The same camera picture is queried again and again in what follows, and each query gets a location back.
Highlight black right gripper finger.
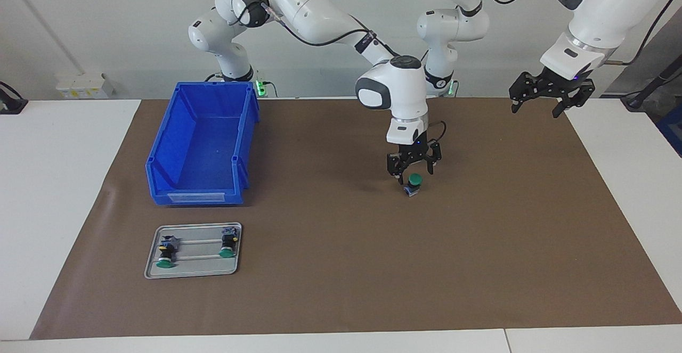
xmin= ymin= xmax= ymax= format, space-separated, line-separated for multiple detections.
xmin=424 ymin=141 xmax=443 ymax=176
xmin=387 ymin=152 xmax=408 ymax=186

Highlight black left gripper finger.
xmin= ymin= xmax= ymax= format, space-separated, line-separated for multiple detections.
xmin=508 ymin=71 xmax=540 ymax=115
xmin=551 ymin=78 xmax=596 ymax=119

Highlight green push button switch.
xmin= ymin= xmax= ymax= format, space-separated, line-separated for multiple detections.
xmin=403 ymin=174 xmax=424 ymax=199
xmin=156 ymin=236 xmax=179 ymax=269
xmin=219 ymin=227 xmax=238 ymax=259

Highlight black stand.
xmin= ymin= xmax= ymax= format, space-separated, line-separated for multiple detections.
xmin=621 ymin=54 xmax=682 ymax=112

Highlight blue crate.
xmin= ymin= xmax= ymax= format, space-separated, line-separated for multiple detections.
xmin=656 ymin=105 xmax=682 ymax=158

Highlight brown table mat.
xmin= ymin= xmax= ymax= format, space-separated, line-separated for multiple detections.
xmin=30 ymin=97 xmax=682 ymax=340

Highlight blue plastic storage bin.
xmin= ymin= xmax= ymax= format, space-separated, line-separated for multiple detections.
xmin=145 ymin=81 xmax=261 ymax=206

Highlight silver metal tray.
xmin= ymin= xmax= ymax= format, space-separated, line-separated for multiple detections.
xmin=144 ymin=222 xmax=242 ymax=280

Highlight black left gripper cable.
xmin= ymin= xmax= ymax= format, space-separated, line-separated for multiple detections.
xmin=482 ymin=0 xmax=681 ymax=67

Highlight white wall socket box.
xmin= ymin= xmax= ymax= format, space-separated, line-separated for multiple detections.
xmin=55 ymin=72 xmax=116 ymax=100

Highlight black device with cable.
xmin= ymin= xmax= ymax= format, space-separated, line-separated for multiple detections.
xmin=0 ymin=80 xmax=29 ymax=115

